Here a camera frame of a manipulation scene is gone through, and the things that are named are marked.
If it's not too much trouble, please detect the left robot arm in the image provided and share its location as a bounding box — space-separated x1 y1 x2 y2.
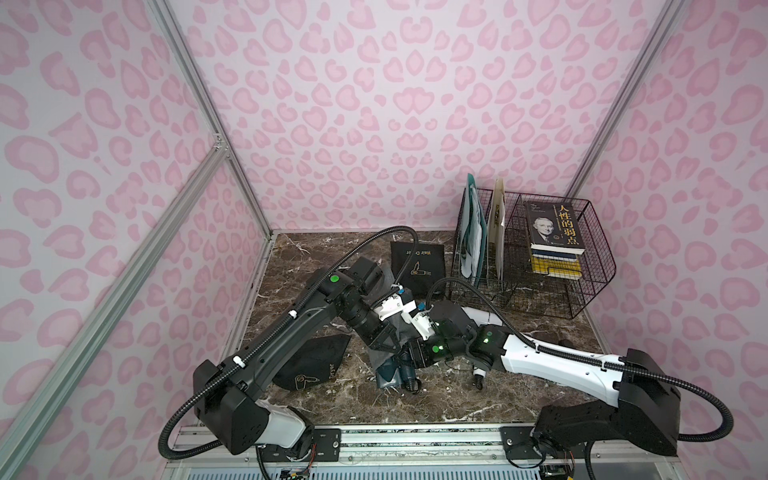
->
193 258 400 455

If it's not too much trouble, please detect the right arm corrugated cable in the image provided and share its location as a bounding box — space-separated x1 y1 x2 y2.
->
424 277 735 444

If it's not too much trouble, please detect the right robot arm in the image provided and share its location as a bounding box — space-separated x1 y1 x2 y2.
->
401 301 681 456

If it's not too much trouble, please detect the grey hair dryer pouch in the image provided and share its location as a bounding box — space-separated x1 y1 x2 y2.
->
369 315 421 394

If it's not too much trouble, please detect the black wire basket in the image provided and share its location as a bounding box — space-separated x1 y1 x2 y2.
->
451 187 617 319

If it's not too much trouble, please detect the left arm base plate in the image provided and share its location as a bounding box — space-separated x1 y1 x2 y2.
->
259 427 342 463

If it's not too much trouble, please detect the black portrait book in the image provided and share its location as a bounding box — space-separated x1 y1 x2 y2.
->
525 202 585 255

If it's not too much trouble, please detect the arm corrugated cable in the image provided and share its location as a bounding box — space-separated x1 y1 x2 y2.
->
157 225 420 462
424 277 735 444

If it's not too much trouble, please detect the white hair dryer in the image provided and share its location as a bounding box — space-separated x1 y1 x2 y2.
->
463 307 503 391

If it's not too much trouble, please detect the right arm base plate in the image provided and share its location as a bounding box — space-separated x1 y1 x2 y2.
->
499 425 584 463

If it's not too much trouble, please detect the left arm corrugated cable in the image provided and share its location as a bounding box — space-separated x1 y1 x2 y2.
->
157 225 420 462

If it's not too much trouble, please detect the yellow striped book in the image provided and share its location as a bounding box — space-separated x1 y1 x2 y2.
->
531 251 582 280

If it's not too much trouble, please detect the black pouch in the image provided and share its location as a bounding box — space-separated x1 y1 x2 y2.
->
390 241 446 299
272 334 351 391

